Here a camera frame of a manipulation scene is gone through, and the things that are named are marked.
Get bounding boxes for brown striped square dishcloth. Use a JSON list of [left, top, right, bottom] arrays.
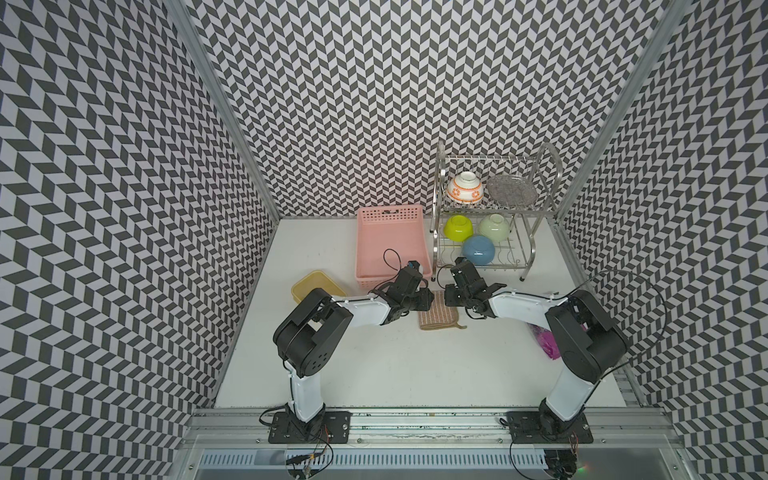
[[418, 290, 465, 331]]

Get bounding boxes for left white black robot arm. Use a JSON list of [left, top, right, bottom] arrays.
[[273, 260, 434, 424]]

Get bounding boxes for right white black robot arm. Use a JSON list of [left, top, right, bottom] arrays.
[[444, 257, 631, 435]]

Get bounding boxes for blue bowl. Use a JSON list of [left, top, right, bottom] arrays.
[[462, 235, 496, 266]]

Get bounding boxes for pink plastic basket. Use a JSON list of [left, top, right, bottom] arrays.
[[355, 204, 433, 291]]

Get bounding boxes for lime green bowl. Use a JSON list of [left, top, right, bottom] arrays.
[[443, 215, 474, 243]]

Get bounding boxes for pale green bowl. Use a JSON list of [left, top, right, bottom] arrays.
[[478, 213, 510, 243]]

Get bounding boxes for metal two-tier dish rack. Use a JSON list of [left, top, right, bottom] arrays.
[[430, 141, 565, 281]]

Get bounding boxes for yellow plastic container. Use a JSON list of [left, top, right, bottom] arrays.
[[291, 270, 347, 304]]

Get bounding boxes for purple snack bag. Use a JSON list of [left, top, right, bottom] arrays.
[[530, 325, 561, 360]]

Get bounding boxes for white orange patterned bowl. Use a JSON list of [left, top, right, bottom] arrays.
[[446, 171, 484, 204]]

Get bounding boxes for grey speckled plate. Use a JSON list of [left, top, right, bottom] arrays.
[[486, 175, 538, 207]]

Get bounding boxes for aluminium front rail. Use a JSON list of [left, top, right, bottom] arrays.
[[180, 407, 683, 453]]

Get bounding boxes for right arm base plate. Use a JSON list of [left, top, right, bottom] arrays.
[[504, 410, 594, 445]]

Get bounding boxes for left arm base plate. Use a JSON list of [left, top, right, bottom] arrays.
[[268, 409, 352, 445]]

